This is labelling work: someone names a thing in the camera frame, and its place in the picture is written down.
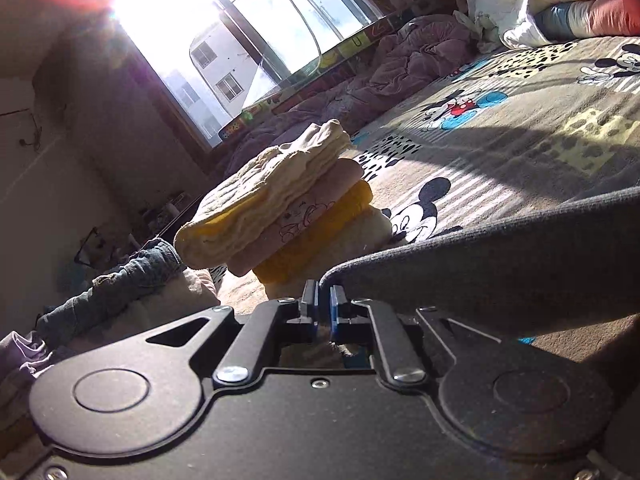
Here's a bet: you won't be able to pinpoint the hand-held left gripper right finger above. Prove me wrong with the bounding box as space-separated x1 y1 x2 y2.
327 284 506 390

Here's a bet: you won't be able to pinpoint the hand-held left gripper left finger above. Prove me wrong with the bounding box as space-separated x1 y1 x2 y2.
127 280 321 388

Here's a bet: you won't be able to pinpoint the grey knit garment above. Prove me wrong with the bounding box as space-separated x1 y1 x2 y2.
320 187 640 342

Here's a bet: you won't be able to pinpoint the yellow folded garment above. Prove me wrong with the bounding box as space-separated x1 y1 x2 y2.
252 180 374 283

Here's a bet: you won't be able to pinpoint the pink folded garment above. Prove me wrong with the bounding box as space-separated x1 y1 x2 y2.
227 158 364 278

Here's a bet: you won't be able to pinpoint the cream folded garment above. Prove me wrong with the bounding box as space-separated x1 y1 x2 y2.
174 119 355 269

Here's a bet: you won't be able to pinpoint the dark cluttered stand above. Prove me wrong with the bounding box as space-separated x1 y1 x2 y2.
74 191 201 267

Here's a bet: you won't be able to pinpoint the blue jeans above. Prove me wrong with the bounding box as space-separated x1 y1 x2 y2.
35 238 183 346

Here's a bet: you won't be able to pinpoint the cartoon mouse printed blanket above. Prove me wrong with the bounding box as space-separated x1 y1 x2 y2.
215 35 640 376

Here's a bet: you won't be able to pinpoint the purple quilt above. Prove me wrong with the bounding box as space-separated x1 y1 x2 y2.
215 14 481 171

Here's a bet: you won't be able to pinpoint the window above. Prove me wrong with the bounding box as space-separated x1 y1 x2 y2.
107 0 386 148

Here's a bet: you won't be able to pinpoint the purple cloth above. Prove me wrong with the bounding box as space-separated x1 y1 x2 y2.
0 330 66 411

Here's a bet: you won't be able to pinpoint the white cream duvet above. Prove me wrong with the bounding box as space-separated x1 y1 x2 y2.
452 0 636 51

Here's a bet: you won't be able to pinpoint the blue grey striped quilt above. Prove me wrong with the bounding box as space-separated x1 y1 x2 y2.
532 2 593 42

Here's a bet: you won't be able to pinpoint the dark wall cable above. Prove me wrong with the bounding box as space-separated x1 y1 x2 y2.
0 109 42 152

